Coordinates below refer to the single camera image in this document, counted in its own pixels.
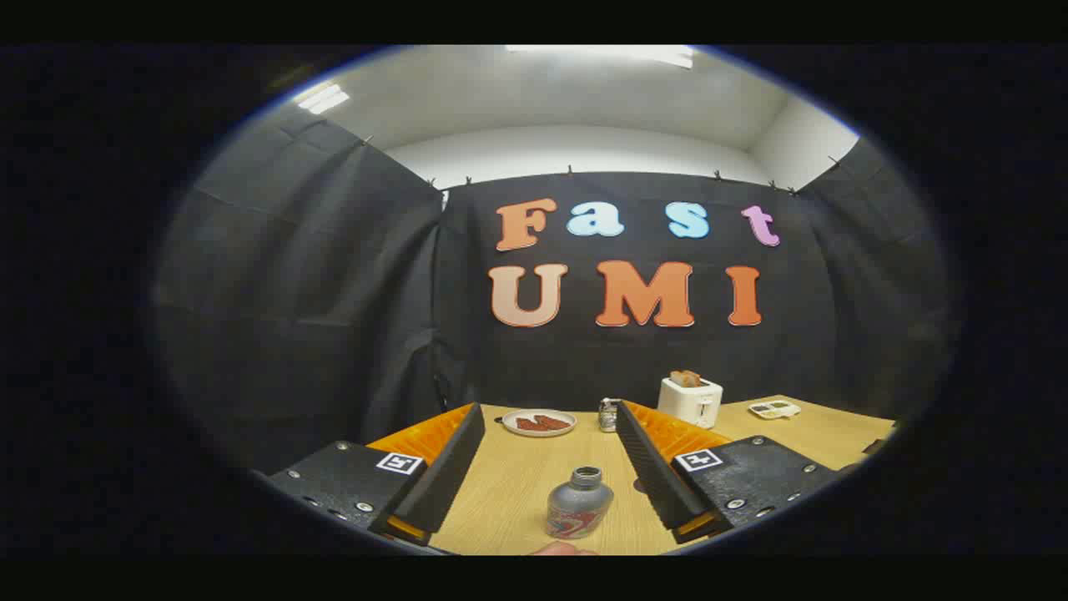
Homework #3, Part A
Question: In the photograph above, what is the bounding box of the white round plate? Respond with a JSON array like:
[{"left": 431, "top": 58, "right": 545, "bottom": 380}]
[{"left": 501, "top": 409, "right": 577, "bottom": 437}]

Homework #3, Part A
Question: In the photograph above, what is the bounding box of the silver juice bottle pink label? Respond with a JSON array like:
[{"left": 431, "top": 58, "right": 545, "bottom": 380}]
[{"left": 547, "top": 466, "right": 615, "bottom": 540}]

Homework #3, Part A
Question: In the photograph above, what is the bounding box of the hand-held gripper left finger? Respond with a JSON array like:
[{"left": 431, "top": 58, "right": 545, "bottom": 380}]
[{"left": 267, "top": 402, "right": 486, "bottom": 548}]

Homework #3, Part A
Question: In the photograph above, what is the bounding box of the small ceiling light panel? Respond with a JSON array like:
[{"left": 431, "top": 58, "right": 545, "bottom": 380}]
[{"left": 294, "top": 82, "right": 351, "bottom": 115}]

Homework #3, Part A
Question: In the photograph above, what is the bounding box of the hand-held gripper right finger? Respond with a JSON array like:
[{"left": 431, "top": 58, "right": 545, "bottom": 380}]
[{"left": 615, "top": 399, "right": 839, "bottom": 545}]

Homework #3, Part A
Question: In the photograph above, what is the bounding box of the black backdrop cloth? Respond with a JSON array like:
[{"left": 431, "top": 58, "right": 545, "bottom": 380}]
[{"left": 154, "top": 109, "right": 952, "bottom": 472}]

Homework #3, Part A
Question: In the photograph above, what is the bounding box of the white toaster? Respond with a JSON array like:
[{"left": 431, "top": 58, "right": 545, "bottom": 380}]
[{"left": 657, "top": 376, "right": 723, "bottom": 429}]

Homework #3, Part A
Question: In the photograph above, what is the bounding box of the wooden table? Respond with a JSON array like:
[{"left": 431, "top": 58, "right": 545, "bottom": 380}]
[{"left": 430, "top": 395, "right": 898, "bottom": 556}]

